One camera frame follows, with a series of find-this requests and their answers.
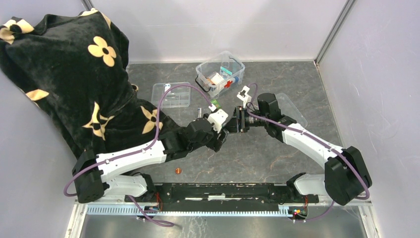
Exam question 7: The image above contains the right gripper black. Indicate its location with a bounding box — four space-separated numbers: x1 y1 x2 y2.
224 106 268 133

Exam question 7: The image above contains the small white blue tube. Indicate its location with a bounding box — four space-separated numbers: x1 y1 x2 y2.
197 108 202 118

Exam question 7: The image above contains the green small medicine box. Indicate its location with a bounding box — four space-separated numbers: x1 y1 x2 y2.
211 99 221 109

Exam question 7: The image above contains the white gauze pad packet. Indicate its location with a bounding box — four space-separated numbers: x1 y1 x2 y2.
209 72 225 85

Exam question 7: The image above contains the clear first aid box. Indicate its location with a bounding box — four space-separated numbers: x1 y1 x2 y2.
195 51 246 99

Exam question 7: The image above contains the teal bandage packet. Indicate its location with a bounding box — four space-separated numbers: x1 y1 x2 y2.
220 66 233 77

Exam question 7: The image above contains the clear compartment tray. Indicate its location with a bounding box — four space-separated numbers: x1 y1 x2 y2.
151 82 191 109

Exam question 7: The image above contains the brown bottle orange cap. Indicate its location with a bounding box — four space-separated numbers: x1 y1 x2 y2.
206 78 217 87

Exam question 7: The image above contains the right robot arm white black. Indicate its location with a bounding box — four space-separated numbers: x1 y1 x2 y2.
225 90 372 206

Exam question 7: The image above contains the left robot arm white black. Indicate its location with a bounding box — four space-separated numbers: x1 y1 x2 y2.
72 118 229 203

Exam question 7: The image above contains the clear box lid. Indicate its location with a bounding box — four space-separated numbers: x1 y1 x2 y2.
275 93 308 128

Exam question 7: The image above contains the black blanket with cream flowers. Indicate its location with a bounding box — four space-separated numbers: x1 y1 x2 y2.
0 9 178 157

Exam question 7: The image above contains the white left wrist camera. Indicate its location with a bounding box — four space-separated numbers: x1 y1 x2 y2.
207 104 228 133

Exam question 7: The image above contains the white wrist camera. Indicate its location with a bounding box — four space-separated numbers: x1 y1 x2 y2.
237 86 252 109
207 104 228 133

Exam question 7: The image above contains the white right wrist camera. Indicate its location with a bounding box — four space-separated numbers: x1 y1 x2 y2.
237 86 252 109

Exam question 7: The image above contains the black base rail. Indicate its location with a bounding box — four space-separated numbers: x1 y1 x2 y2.
135 182 319 212

